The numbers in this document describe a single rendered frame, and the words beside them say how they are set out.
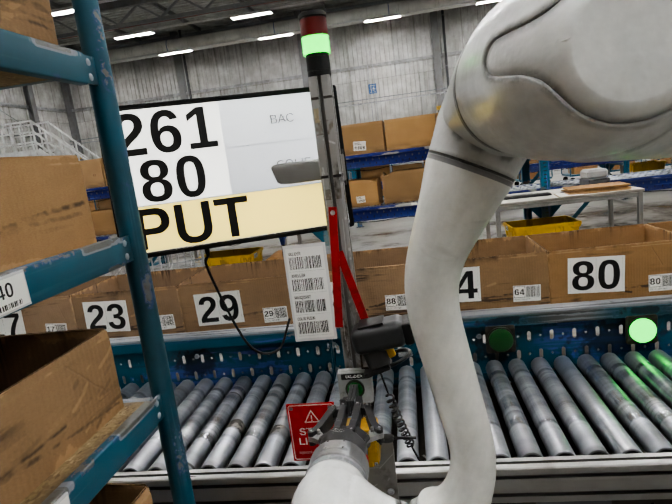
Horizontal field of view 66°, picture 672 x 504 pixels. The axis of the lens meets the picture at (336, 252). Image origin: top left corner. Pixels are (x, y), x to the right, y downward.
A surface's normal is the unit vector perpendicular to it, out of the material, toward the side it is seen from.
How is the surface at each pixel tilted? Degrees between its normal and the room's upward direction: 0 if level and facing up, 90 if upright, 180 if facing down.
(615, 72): 89
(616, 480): 90
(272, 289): 90
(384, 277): 90
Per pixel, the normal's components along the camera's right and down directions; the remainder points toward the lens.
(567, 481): -0.13, 0.20
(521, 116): -0.76, 0.63
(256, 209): 0.21, 0.08
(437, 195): -0.69, 0.11
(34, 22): 0.99, -0.08
